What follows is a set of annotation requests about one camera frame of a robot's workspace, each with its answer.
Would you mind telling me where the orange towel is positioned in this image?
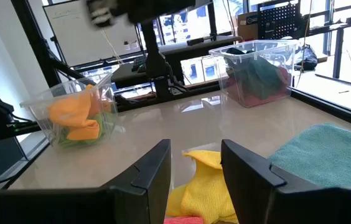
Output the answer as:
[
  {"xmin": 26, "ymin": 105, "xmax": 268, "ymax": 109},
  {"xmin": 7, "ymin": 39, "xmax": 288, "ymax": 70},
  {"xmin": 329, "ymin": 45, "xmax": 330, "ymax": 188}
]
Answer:
[{"xmin": 47, "ymin": 84, "xmax": 114, "ymax": 141}]

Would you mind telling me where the black aluminium table frame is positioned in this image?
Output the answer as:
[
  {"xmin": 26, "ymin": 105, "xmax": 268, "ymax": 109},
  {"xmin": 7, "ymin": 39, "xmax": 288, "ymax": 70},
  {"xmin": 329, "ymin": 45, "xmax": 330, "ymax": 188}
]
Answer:
[{"xmin": 0, "ymin": 0, "xmax": 351, "ymax": 191}]

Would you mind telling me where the clear plastic bin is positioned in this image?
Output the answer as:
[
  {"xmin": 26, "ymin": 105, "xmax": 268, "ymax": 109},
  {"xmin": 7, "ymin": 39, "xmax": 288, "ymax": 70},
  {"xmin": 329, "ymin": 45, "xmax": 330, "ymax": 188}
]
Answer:
[
  {"xmin": 208, "ymin": 39, "xmax": 298, "ymax": 108},
  {"xmin": 19, "ymin": 73, "xmax": 119, "ymax": 149}
]

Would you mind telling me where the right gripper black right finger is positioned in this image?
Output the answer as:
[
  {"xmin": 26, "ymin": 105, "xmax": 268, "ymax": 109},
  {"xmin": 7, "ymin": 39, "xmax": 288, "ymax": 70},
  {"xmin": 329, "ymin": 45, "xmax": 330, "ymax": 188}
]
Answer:
[{"xmin": 220, "ymin": 139, "xmax": 351, "ymax": 224}]

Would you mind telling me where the black pegboard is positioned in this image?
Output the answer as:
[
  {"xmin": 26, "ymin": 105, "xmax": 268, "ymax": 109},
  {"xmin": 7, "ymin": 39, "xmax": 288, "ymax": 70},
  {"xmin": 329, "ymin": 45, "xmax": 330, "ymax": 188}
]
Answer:
[{"xmin": 257, "ymin": 2, "xmax": 303, "ymax": 40}]

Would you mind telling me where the maroon towel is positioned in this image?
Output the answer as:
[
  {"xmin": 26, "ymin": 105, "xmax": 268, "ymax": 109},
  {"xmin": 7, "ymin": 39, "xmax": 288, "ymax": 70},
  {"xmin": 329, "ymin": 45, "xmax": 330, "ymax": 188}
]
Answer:
[{"xmin": 225, "ymin": 67, "xmax": 292, "ymax": 108}]

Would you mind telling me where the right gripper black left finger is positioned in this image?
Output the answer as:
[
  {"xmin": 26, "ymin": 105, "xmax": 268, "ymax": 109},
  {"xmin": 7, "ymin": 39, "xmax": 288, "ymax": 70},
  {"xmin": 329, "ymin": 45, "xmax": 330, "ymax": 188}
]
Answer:
[{"xmin": 0, "ymin": 139, "xmax": 172, "ymax": 224}]

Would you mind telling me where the teal towel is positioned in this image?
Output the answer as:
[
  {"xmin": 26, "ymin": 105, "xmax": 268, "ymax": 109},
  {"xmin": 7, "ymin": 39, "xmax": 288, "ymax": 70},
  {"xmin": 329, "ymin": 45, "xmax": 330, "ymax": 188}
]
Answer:
[{"xmin": 268, "ymin": 123, "xmax": 351, "ymax": 189}]

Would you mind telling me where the black bag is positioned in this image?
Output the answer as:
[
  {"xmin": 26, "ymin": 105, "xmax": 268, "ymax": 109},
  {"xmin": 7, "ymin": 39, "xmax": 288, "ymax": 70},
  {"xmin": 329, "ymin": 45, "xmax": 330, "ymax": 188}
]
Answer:
[{"xmin": 294, "ymin": 44, "xmax": 320, "ymax": 72}]

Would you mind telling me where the whiteboard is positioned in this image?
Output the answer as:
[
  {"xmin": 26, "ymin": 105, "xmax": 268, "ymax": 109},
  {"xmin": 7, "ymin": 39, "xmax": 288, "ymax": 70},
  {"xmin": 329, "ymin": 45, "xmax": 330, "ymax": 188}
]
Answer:
[{"xmin": 43, "ymin": 0, "xmax": 143, "ymax": 68}]

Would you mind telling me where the pink towel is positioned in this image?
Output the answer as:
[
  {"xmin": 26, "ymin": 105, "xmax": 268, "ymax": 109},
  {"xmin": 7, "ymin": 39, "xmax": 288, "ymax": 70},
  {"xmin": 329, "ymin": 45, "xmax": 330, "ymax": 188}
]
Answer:
[{"xmin": 164, "ymin": 216, "xmax": 206, "ymax": 224}]

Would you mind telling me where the yellow towel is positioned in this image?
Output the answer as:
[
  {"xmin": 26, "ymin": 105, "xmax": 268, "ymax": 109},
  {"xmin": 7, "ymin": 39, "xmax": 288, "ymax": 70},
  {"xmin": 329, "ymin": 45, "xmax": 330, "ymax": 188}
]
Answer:
[{"xmin": 165, "ymin": 149, "xmax": 239, "ymax": 224}]

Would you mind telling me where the dark green towel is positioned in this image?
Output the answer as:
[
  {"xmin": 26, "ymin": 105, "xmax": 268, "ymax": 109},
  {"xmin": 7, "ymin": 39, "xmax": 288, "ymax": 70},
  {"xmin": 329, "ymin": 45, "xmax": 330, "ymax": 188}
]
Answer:
[{"xmin": 225, "ymin": 46, "xmax": 284, "ymax": 100}]

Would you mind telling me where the light green towel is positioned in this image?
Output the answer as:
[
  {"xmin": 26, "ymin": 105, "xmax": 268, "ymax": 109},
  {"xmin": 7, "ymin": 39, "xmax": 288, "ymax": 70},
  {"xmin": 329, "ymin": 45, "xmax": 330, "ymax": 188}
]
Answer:
[{"xmin": 57, "ymin": 111, "xmax": 116, "ymax": 149}]

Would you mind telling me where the cardboard box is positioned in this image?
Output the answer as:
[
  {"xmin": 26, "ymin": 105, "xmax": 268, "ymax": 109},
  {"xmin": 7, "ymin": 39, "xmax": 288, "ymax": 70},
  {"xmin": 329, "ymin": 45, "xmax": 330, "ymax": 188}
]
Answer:
[{"xmin": 236, "ymin": 11, "xmax": 260, "ymax": 41}]

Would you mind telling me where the black standing desk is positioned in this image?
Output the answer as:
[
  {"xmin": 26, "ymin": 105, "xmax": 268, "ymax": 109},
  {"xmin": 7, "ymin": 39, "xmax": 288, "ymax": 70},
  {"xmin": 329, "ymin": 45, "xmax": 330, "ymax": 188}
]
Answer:
[{"xmin": 299, "ymin": 17, "xmax": 351, "ymax": 88}]

